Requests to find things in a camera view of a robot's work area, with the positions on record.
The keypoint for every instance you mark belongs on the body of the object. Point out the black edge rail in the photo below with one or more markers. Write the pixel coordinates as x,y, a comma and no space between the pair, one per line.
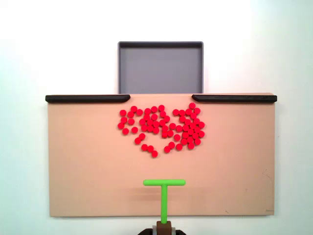
85,98
234,98

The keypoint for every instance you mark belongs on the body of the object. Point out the red cylindrical granule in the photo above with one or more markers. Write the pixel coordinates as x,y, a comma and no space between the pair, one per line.
182,112
138,140
154,153
197,110
184,141
176,137
172,126
144,147
167,149
179,128
201,133
149,121
192,105
192,125
185,134
131,121
133,108
156,123
165,128
120,125
142,121
144,127
146,117
161,107
201,124
167,119
186,127
193,115
163,113
179,147
150,148
124,119
175,112
187,122
195,135
190,131
153,109
191,146
149,128
190,139
155,130
134,129
164,133
125,131
188,111
196,121
197,129
170,133
197,141
123,112
154,116
147,111
130,114
162,122
182,119
171,145
141,136
139,112

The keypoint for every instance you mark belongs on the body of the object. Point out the beige rectangular board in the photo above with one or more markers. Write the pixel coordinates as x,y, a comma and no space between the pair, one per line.
97,171

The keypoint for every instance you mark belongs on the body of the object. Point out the grey shallow tray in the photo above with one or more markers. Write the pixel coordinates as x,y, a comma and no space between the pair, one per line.
160,71

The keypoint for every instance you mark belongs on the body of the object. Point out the green T-shaped pusher tool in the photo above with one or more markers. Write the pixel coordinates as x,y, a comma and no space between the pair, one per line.
164,200

